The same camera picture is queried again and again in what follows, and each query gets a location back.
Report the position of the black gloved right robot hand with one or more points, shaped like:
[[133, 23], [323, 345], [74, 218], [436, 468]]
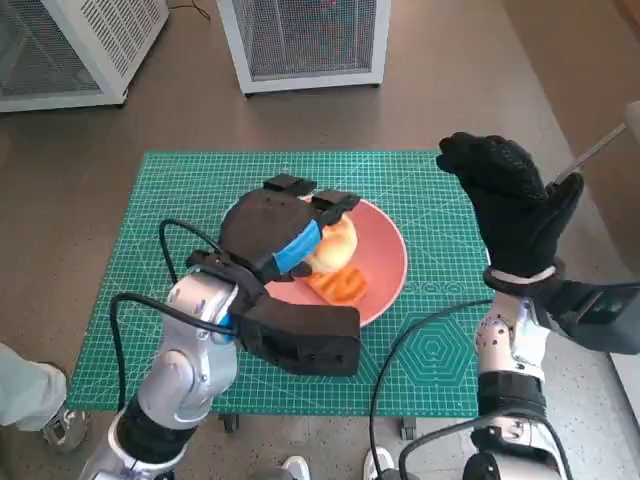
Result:
[[515, 220]]

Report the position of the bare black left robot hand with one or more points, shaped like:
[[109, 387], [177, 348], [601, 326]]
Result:
[[265, 225]]

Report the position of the round toy bread bun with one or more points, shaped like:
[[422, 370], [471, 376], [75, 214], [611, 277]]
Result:
[[335, 247]]

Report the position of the long striped toy bread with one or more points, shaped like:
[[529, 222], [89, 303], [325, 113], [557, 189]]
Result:
[[345, 285]]

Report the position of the pink bowl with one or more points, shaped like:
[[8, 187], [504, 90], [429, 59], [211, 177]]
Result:
[[385, 260]]

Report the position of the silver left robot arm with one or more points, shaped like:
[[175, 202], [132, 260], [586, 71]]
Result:
[[195, 360]]

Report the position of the grey metal stand leg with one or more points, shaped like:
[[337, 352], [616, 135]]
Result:
[[600, 145]]

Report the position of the green cutting mat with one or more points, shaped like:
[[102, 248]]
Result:
[[280, 395]]

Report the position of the white mesh-front cabinet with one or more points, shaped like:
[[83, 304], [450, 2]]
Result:
[[305, 45]]

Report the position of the white flat panel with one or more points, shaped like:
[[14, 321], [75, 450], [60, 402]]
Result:
[[630, 385]]

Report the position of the black table caster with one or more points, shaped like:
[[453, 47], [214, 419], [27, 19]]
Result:
[[407, 429], [230, 423]]

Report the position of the white cabinet with louvred side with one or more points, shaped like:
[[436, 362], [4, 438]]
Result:
[[115, 40]]

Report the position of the person's white shoe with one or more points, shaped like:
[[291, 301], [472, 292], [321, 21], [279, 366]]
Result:
[[377, 463], [296, 468]]

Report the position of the person's grey sneaker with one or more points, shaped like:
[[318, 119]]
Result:
[[65, 430]]

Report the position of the person's grey trouser leg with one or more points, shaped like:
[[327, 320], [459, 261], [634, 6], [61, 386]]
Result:
[[25, 390]]

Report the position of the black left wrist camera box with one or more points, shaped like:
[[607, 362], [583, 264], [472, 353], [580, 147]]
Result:
[[310, 340]]

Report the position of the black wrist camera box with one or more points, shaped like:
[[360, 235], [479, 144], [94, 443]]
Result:
[[600, 315], [310, 340]]

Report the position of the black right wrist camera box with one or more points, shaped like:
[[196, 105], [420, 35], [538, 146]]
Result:
[[600, 315]]

